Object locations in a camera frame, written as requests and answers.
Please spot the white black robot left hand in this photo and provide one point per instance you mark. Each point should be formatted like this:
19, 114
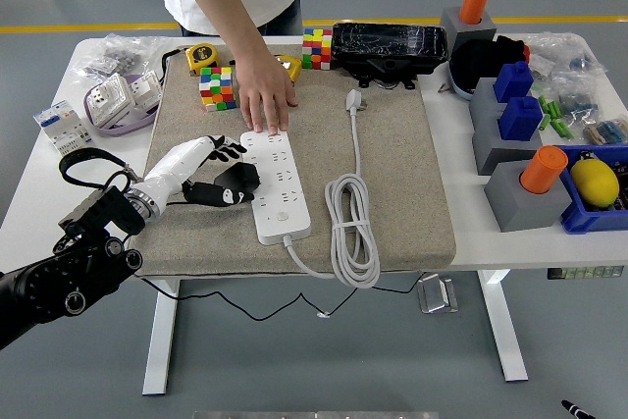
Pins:
172, 166

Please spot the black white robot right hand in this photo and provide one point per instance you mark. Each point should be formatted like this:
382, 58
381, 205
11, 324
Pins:
578, 410

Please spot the person's right hand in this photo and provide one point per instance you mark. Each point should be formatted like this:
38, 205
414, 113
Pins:
265, 90

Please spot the black power adapter plug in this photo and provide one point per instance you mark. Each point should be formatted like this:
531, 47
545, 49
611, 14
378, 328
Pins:
240, 174

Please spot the white power strip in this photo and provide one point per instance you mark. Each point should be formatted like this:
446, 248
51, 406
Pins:
279, 183

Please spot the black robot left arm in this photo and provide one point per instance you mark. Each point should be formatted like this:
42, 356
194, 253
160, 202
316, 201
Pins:
59, 281

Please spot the person's right forearm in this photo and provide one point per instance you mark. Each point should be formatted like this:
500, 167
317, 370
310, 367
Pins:
225, 2

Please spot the yellow tape measure chrome clip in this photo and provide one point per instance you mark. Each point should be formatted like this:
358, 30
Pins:
293, 66

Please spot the tall colourful puzzle cube stack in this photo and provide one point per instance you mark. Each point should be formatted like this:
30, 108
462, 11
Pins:
218, 90

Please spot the yellow tape measure black label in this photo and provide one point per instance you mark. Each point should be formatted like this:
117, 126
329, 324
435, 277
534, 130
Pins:
202, 56

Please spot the white table leg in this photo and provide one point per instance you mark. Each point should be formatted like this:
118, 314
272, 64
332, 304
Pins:
505, 340
162, 340

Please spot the white circuit breaker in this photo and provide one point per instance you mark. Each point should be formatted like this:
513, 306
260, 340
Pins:
64, 127

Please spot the clear bag with grey parts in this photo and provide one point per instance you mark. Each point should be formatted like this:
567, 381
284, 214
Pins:
113, 58

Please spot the black device in plastic wrap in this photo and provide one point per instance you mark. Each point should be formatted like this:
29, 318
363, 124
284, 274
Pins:
387, 46

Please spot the table control panel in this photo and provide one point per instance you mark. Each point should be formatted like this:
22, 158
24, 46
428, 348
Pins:
584, 273

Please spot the grey-brown mat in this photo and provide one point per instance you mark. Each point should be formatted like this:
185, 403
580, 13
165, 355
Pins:
392, 169

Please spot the silver metal pedal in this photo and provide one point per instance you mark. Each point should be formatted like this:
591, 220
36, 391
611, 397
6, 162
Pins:
436, 296

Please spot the blue plastic bin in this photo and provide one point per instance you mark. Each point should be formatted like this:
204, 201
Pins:
589, 223

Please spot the light blue dish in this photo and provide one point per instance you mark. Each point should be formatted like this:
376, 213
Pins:
461, 90

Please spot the grey block with hole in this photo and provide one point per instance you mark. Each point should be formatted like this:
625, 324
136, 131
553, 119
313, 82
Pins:
483, 29
490, 149
483, 95
520, 213

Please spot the black cloth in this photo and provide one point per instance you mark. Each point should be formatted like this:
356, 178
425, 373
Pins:
471, 61

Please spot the orange cylinder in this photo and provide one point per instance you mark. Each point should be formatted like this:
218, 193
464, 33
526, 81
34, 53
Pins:
542, 169
473, 4

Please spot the yellow lemon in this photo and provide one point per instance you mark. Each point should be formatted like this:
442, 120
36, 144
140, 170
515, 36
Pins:
593, 183

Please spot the blue plastic block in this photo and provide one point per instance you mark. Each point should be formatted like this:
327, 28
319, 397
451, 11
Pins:
520, 120
512, 83

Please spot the small red object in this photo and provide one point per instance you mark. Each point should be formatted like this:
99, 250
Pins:
526, 53

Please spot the clear bag with resistors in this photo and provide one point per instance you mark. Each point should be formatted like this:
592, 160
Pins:
608, 132

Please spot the clear bag with blue parts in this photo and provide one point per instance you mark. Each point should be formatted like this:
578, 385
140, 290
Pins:
579, 105

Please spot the clear bag with white parts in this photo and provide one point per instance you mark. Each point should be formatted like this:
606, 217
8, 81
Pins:
569, 53

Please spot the white wall socket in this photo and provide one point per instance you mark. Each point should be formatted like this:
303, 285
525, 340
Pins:
144, 90
110, 97

